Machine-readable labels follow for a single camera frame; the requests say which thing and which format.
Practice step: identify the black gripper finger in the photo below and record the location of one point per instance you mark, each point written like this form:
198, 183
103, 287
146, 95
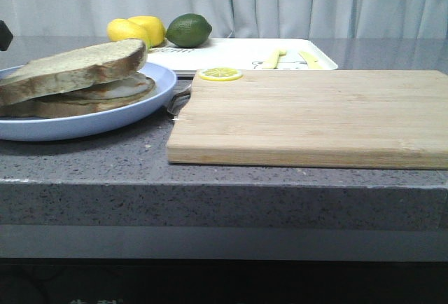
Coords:
6, 36

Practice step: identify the light blue round plate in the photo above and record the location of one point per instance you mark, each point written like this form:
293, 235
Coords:
53, 129

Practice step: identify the bread slice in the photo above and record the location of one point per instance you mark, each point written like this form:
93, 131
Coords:
60, 106
73, 70

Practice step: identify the white rectangular tray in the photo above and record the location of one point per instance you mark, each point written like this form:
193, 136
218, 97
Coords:
236, 53

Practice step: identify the white curtain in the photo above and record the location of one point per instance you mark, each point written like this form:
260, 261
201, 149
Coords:
409, 19

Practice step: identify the front yellow lemon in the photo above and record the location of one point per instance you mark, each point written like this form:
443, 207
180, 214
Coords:
120, 29

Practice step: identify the yellow lemon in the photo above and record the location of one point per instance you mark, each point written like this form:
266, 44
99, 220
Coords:
154, 27
120, 29

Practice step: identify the fried egg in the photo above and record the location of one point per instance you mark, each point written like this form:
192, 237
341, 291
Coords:
125, 87

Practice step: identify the rear yellow lemon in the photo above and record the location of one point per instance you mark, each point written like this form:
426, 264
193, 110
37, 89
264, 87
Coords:
154, 27

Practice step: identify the green lime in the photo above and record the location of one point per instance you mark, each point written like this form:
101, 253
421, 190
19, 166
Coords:
189, 30

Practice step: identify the lemon slice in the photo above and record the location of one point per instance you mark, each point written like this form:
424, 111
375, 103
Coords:
220, 74

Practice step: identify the right yellow fry piece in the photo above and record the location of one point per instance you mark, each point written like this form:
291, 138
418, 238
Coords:
311, 60

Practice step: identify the wooden cutting board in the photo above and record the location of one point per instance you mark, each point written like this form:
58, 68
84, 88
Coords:
344, 118

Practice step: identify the metal cutting board handle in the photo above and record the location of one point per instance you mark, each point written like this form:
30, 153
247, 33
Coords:
177, 102

